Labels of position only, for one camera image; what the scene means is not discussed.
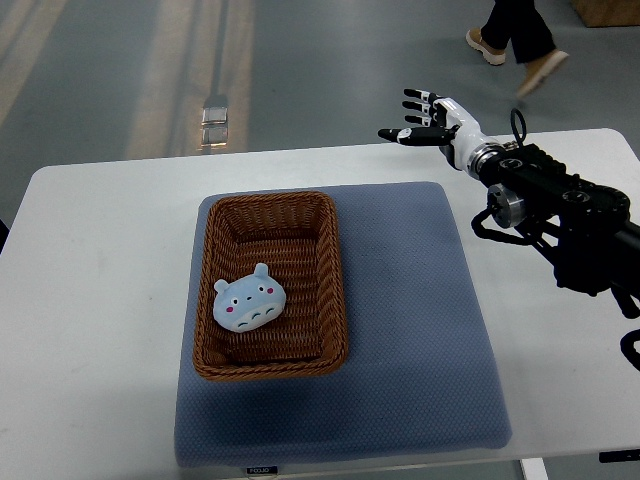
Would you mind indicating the brown cardboard box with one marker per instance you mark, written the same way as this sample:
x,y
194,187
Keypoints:
x,y
607,13

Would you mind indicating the dark object at left edge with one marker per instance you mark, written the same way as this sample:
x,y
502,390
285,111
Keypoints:
x,y
4,232

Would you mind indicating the white table leg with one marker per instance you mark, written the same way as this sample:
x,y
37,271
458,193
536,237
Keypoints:
x,y
533,469

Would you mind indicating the blue foam mat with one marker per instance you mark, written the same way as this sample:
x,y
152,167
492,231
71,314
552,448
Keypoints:
x,y
420,374

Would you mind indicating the walking person legs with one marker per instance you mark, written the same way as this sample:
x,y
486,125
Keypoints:
x,y
518,22

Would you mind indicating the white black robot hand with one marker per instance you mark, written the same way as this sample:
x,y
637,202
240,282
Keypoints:
x,y
441,122

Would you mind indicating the black table control panel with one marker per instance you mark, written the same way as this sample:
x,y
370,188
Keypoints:
x,y
619,456

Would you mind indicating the brown wicker basket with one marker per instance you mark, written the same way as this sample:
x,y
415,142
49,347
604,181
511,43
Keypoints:
x,y
296,235

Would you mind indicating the metal floor box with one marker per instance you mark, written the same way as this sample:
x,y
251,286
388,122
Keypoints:
x,y
214,122

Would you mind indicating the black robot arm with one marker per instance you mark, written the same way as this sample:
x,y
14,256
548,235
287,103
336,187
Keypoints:
x,y
581,228

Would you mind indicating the blue plush toy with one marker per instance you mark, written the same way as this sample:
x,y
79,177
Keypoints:
x,y
249,302

